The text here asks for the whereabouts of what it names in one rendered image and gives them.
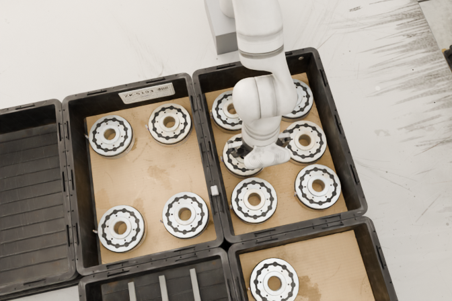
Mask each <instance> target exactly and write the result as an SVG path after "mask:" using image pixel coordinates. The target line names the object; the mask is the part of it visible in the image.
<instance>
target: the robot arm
mask: <svg viewBox="0 0 452 301"><path fill-rule="evenodd" d="M219 5H220V9H221V11H222V12H223V13H224V14H225V15H226V16H228V17H231V18H235V25H236V32H237V44H238V50H239V59H240V61H241V63H242V65H243V66H245V67H247V68H249V69H254V70H260V71H269V72H271V73H273V74H271V75H264V76H259V77H254V78H253V77H250V78H246V79H242V80H240V81H239V82H238V83H237V84H236V85H235V87H234V88H233V95H232V98H233V105H234V108H235V111H236V112H237V114H238V116H239V117H240V118H241V120H242V121H243V122H242V127H241V138H240V140H239V142H235V141H234V142H233V141H232V140H229V141H227V145H228V149H229V153H230V154H231V155H232V156H233V158H238V157H239V155H240V156H241V158H242V159H244V165H245V167H246V169H259V168H264V167H270V166H274V165H280V164H283V163H286V162H288V161H289V159H290V158H291V154H290V151H289V150H288V149H287V148H285V147H286V146H287V145H288V143H290V141H291V136H290V133H289V130H284V131H283V132H281V133H280V134H279V132H280V121H281V118H282V116H284V115H287V114H289V113H291V112H292V111H293V110H294V109H295V106H296V105H297V91H296V88H295V85H294V82H293V80H292V78H291V75H290V72H289V69H288V66H287V62H286V58H285V50H284V36H283V15H282V11H281V8H280V4H279V2H278V0H219Z"/></svg>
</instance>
